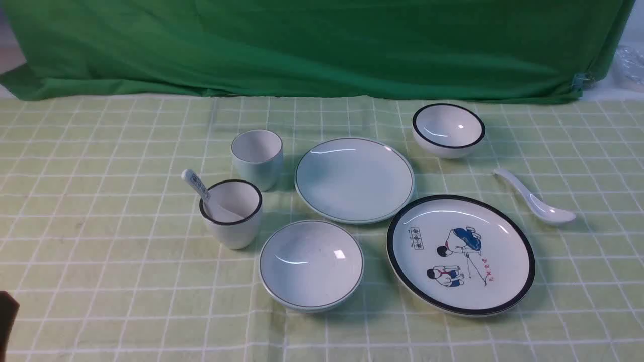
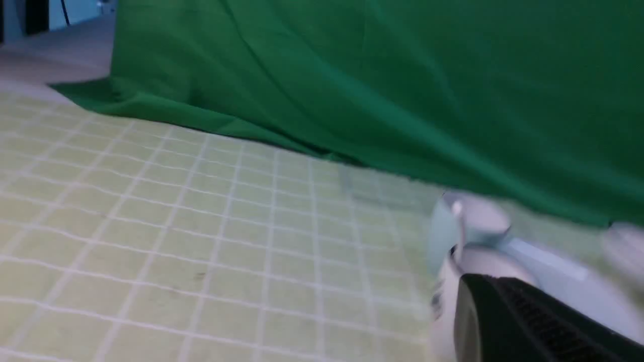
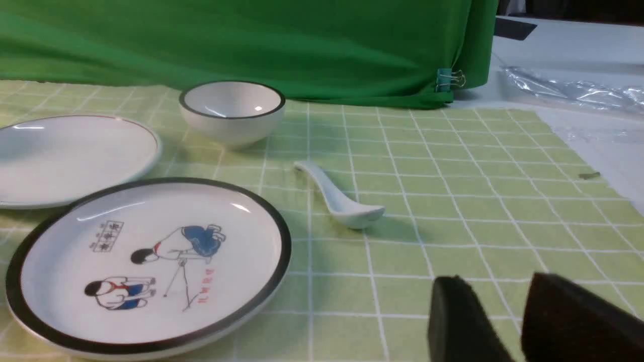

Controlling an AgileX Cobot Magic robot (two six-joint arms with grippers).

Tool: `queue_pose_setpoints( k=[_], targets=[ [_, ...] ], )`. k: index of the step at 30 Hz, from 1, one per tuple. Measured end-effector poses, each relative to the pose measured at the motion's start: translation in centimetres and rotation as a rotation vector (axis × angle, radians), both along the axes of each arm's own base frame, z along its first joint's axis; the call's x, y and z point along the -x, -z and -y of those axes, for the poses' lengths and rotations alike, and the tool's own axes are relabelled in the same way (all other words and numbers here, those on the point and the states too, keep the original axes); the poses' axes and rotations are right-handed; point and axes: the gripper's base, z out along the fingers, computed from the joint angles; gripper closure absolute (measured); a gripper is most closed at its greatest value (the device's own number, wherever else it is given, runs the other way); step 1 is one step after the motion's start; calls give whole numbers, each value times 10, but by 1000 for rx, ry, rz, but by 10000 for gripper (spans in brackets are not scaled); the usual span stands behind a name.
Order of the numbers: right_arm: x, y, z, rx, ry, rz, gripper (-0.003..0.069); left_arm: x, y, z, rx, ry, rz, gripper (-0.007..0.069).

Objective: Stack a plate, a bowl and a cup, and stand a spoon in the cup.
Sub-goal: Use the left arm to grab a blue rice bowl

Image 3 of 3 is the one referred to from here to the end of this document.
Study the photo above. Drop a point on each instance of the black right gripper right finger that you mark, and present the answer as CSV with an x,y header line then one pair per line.
x,y
563,321

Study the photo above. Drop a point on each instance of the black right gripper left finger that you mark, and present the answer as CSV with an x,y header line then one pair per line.
x,y
458,327

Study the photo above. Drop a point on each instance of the white ceramic spoon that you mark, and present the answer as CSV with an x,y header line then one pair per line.
x,y
344,210

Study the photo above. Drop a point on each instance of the clear plastic sheet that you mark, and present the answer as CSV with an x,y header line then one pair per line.
x,y
610,114

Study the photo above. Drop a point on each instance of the teal binder clip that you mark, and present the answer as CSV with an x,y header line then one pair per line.
x,y
447,80

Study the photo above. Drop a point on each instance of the green backdrop cloth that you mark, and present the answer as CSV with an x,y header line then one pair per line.
x,y
359,53

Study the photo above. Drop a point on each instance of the illustrated plate black rim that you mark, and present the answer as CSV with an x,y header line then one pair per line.
x,y
150,269

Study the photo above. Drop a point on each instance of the white bowl black rim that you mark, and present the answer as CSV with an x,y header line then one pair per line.
x,y
234,114

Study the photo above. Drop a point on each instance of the pale green plate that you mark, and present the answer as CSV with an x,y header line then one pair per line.
x,y
54,161

